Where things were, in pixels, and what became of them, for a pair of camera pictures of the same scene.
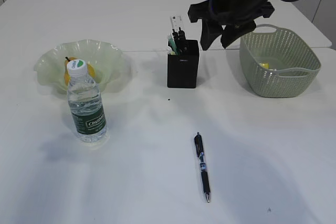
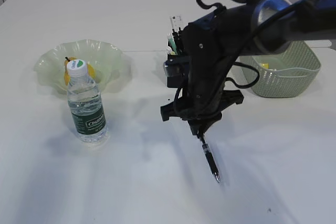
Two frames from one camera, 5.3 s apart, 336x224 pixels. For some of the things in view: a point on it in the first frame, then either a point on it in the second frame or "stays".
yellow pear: [91, 72] stays
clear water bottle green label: [85, 104] stays
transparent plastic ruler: [176, 22] stays
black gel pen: [198, 145] → [209, 157]
